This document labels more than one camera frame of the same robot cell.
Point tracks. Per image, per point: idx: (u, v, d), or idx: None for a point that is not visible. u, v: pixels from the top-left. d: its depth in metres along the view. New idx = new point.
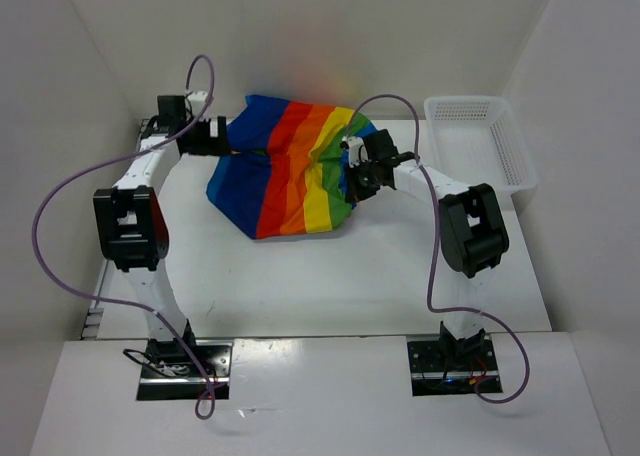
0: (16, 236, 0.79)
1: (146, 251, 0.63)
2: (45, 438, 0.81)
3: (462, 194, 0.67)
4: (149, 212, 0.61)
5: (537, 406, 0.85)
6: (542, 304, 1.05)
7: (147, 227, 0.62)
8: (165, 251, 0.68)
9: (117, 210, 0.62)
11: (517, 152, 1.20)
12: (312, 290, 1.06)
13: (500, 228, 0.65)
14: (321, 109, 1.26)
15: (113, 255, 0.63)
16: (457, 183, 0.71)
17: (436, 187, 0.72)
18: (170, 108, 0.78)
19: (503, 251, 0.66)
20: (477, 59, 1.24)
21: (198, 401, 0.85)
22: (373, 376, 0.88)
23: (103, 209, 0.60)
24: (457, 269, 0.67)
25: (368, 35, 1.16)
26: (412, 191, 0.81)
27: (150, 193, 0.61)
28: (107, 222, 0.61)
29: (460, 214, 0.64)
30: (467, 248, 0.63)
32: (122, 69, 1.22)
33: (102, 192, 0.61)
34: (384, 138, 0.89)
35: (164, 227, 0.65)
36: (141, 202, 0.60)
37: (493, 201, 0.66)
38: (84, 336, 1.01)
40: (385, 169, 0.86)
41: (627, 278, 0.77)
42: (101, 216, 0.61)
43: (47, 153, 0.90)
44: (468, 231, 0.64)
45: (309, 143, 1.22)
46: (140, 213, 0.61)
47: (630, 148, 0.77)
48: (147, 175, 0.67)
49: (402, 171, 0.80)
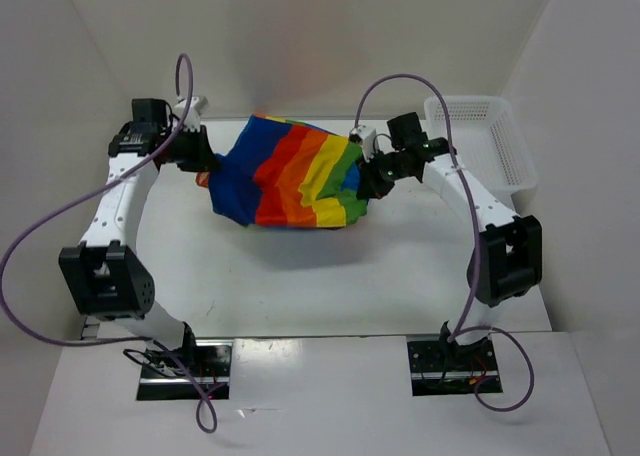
0: (16, 236, 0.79)
1: (127, 309, 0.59)
2: (45, 439, 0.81)
3: (503, 225, 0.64)
4: (126, 274, 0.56)
5: (537, 406, 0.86)
6: (541, 304, 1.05)
7: (126, 286, 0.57)
8: (149, 303, 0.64)
9: (89, 267, 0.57)
11: (517, 151, 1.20)
12: (312, 290, 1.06)
13: (534, 263, 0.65)
14: (316, 134, 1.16)
15: (90, 312, 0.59)
16: (499, 206, 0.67)
17: (477, 208, 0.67)
18: (147, 112, 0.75)
19: (532, 285, 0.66)
20: (478, 59, 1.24)
21: (198, 410, 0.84)
22: (372, 375, 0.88)
23: (72, 270, 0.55)
24: (481, 297, 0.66)
25: (368, 35, 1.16)
26: (442, 192, 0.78)
27: (125, 250, 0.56)
28: (79, 283, 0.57)
29: (500, 249, 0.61)
30: (498, 282, 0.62)
32: (122, 69, 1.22)
33: (70, 250, 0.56)
34: (413, 122, 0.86)
35: (142, 276, 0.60)
36: (116, 265, 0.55)
37: (537, 235, 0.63)
38: (84, 336, 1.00)
40: (414, 158, 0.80)
41: (627, 278, 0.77)
42: (71, 278, 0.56)
43: (46, 152, 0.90)
44: (503, 264, 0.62)
45: (301, 175, 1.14)
46: (115, 275, 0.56)
47: (631, 149, 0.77)
48: (121, 220, 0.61)
49: (435, 169, 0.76)
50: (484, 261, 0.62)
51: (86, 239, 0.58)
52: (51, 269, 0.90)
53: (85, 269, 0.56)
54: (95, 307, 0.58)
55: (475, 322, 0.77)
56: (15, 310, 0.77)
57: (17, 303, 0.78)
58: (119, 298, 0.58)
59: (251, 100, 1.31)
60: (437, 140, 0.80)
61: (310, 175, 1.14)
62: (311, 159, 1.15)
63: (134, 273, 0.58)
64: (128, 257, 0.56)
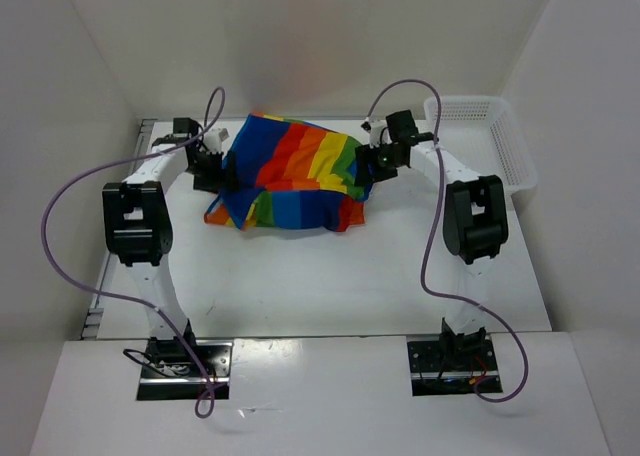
0: (16, 235, 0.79)
1: (150, 247, 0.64)
2: (44, 438, 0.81)
3: (469, 182, 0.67)
4: (158, 204, 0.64)
5: (537, 406, 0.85)
6: (541, 304, 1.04)
7: (155, 218, 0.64)
8: (167, 250, 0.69)
9: (125, 203, 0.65)
11: (517, 151, 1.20)
12: (312, 290, 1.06)
13: (501, 219, 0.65)
14: (314, 132, 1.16)
15: (117, 248, 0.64)
16: (468, 170, 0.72)
17: (447, 172, 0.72)
18: (184, 126, 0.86)
19: (503, 242, 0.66)
20: (478, 59, 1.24)
21: (198, 400, 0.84)
22: (373, 376, 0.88)
23: (111, 198, 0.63)
24: (455, 253, 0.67)
25: (368, 35, 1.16)
26: (425, 171, 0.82)
27: (157, 187, 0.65)
28: (114, 216, 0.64)
29: (467, 200, 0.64)
30: (465, 235, 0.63)
32: (123, 70, 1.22)
33: (112, 185, 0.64)
34: (408, 118, 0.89)
35: (168, 223, 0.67)
36: (151, 196, 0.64)
37: (501, 192, 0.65)
38: (84, 336, 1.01)
40: (403, 147, 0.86)
41: (627, 278, 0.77)
42: (110, 208, 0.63)
43: (47, 153, 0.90)
44: (469, 216, 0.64)
45: (304, 171, 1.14)
46: (148, 208, 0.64)
47: (631, 148, 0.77)
48: (156, 173, 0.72)
49: (419, 150, 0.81)
50: (453, 212, 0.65)
51: (127, 179, 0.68)
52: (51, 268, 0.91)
53: (121, 202, 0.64)
54: (121, 238, 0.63)
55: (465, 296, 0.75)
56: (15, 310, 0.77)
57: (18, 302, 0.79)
58: (146, 232, 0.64)
59: (251, 101, 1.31)
60: (423, 132, 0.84)
61: (313, 169, 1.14)
62: (313, 155, 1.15)
63: (164, 209, 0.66)
64: (160, 193, 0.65)
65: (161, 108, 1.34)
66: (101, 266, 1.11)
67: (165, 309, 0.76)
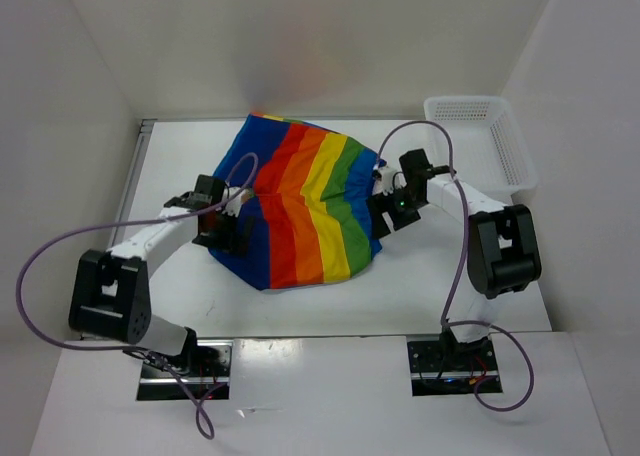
0: (16, 236, 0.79)
1: (115, 331, 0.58)
2: (44, 439, 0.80)
3: (495, 214, 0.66)
4: (134, 283, 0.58)
5: (536, 406, 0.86)
6: (541, 304, 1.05)
7: (126, 302, 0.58)
8: (142, 330, 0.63)
9: (103, 276, 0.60)
11: (517, 152, 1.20)
12: (313, 291, 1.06)
13: (532, 253, 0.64)
14: (314, 132, 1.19)
15: (80, 326, 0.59)
16: (491, 201, 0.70)
17: (469, 203, 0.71)
18: (207, 187, 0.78)
19: (532, 279, 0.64)
20: (478, 59, 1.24)
21: (199, 416, 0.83)
22: (373, 375, 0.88)
23: (88, 267, 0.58)
24: (480, 290, 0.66)
25: (369, 36, 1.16)
26: (442, 204, 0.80)
27: (139, 266, 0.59)
28: (86, 287, 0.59)
29: (493, 233, 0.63)
30: (493, 270, 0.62)
32: (122, 70, 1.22)
33: (93, 254, 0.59)
34: (419, 157, 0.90)
35: (143, 304, 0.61)
36: (129, 273, 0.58)
37: (529, 224, 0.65)
38: (84, 336, 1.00)
40: (418, 182, 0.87)
41: (627, 279, 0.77)
42: (83, 280, 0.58)
43: (46, 153, 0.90)
44: (497, 252, 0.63)
45: (304, 174, 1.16)
46: (123, 288, 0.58)
47: (631, 148, 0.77)
48: (149, 245, 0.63)
49: (436, 182, 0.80)
50: (479, 249, 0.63)
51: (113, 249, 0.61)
52: (51, 269, 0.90)
53: (99, 273, 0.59)
54: (87, 315, 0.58)
55: (474, 315, 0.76)
56: (14, 310, 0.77)
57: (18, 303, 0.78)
58: (115, 313, 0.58)
59: (251, 101, 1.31)
60: (439, 165, 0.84)
61: (313, 171, 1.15)
62: (314, 156, 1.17)
63: (140, 293, 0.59)
64: (143, 271, 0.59)
65: (160, 108, 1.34)
66: None
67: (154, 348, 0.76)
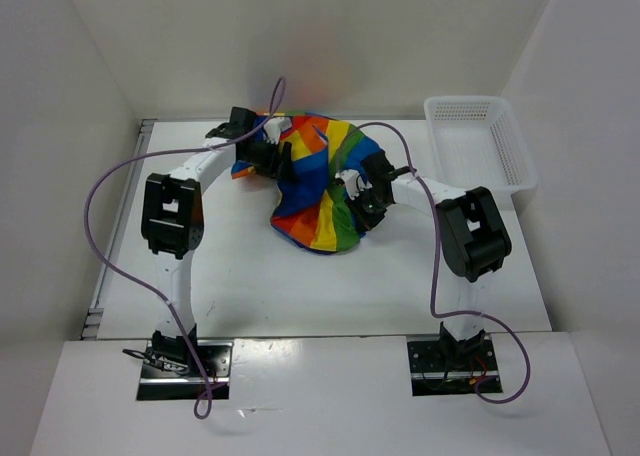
0: (16, 238, 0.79)
1: (177, 240, 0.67)
2: (44, 439, 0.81)
3: (459, 197, 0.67)
4: (192, 201, 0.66)
5: (536, 406, 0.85)
6: (541, 305, 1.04)
7: (185, 216, 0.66)
8: (196, 242, 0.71)
9: (163, 197, 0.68)
11: (517, 152, 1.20)
12: (312, 290, 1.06)
13: (501, 231, 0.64)
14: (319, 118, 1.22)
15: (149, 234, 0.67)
16: (453, 188, 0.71)
17: (432, 193, 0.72)
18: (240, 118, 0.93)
19: (506, 255, 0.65)
20: (479, 59, 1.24)
21: (198, 401, 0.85)
22: (373, 376, 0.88)
23: (151, 190, 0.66)
24: (459, 274, 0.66)
25: (369, 34, 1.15)
26: (410, 204, 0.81)
27: (195, 187, 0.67)
28: (151, 208, 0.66)
29: (459, 217, 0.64)
30: (468, 253, 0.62)
32: (123, 70, 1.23)
33: (155, 177, 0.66)
34: (381, 159, 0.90)
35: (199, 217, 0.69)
36: (188, 193, 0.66)
37: (491, 204, 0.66)
38: (84, 336, 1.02)
40: (383, 186, 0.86)
41: (627, 279, 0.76)
42: (149, 199, 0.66)
43: (46, 155, 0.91)
44: (469, 234, 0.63)
45: None
46: (183, 205, 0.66)
47: (631, 148, 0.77)
48: (199, 170, 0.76)
49: (400, 184, 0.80)
50: (451, 234, 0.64)
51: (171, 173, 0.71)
52: (50, 269, 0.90)
53: (160, 195, 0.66)
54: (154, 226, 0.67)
55: (465, 308, 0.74)
56: (13, 311, 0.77)
57: (18, 302, 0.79)
58: (177, 225, 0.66)
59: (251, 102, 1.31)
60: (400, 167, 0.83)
61: None
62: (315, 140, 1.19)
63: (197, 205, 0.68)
64: (197, 192, 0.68)
65: (160, 108, 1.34)
66: (101, 266, 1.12)
67: (175, 305, 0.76)
